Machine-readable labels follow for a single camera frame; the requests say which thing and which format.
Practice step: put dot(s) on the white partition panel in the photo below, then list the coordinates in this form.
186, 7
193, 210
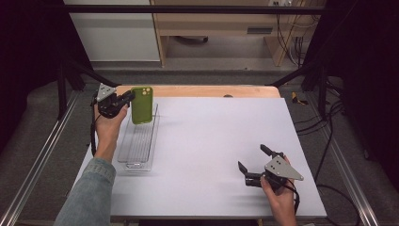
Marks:
116, 37

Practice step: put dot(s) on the black curtain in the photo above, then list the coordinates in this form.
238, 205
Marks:
360, 78
28, 62

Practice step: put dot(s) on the black horizontal frame bar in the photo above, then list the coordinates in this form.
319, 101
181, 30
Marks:
188, 9

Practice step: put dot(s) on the yellow and black tape piece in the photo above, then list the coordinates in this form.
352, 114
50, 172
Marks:
298, 99

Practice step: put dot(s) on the person's right hand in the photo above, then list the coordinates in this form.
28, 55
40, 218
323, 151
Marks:
282, 201

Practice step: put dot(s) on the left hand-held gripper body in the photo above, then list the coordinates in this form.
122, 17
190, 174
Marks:
108, 103

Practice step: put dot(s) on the clear plastic tray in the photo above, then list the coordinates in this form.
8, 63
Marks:
139, 141

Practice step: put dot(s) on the white power strip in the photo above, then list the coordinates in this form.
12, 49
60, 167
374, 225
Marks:
280, 3

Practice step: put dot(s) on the green phone case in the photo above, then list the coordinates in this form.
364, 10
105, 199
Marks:
141, 106

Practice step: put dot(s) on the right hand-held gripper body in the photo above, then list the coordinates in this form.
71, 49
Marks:
282, 171

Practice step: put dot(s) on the aluminium floor rail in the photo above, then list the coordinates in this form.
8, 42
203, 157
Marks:
34, 169
351, 175

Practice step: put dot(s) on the wooden table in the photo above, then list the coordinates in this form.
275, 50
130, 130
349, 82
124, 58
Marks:
194, 91

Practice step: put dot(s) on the light wooden desk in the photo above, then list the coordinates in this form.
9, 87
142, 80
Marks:
219, 22

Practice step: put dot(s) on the black diagonal frame strut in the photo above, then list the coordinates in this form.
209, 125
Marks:
298, 73
84, 73

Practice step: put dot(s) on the person's left hand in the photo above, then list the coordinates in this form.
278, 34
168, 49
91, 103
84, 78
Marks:
108, 135

